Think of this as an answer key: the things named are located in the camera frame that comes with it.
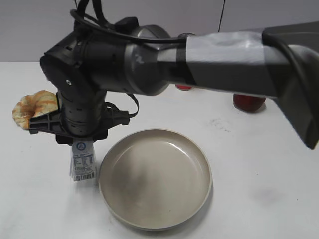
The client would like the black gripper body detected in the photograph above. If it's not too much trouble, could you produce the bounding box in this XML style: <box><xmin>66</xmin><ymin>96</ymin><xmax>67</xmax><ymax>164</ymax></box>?
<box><xmin>29</xmin><ymin>91</ymin><xmax>130</xmax><ymax>145</ymax></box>

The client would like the small white milk carton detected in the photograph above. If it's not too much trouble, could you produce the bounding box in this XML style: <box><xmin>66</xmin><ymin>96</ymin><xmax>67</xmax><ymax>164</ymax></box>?
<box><xmin>70</xmin><ymin>139</ymin><xmax>97</xmax><ymax>182</ymax></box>

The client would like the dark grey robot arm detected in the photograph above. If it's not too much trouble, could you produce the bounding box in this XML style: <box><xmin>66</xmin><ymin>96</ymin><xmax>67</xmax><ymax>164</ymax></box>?
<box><xmin>29</xmin><ymin>18</ymin><xmax>319</xmax><ymax>149</ymax></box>

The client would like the beige round plate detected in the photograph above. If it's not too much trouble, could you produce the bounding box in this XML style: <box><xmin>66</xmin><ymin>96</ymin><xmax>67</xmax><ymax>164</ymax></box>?
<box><xmin>98</xmin><ymin>129</ymin><xmax>213</xmax><ymax>231</ymax></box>

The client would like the red soda can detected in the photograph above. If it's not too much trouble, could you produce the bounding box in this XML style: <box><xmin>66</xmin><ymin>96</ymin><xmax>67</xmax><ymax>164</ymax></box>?
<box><xmin>175</xmin><ymin>84</ymin><xmax>193</xmax><ymax>91</ymax></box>

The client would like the dark red apple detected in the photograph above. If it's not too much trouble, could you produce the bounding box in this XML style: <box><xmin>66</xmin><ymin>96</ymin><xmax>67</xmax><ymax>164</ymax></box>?
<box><xmin>233</xmin><ymin>94</ymin><xmax>266</xmax><ymax>113</ymax></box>

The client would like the twisted bread ring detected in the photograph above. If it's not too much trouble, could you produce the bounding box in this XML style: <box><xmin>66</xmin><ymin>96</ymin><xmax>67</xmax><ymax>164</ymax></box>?
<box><xmin>11</xmin><ymin>90</ymin><xmax>58</xmax><ymax>130</ymax></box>

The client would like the black cable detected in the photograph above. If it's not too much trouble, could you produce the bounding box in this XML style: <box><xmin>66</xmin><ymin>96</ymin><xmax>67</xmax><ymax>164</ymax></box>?
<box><xmin>69</xmin><ymin>0</ymin><xmax>190</xmax><ymax>43</ymax></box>

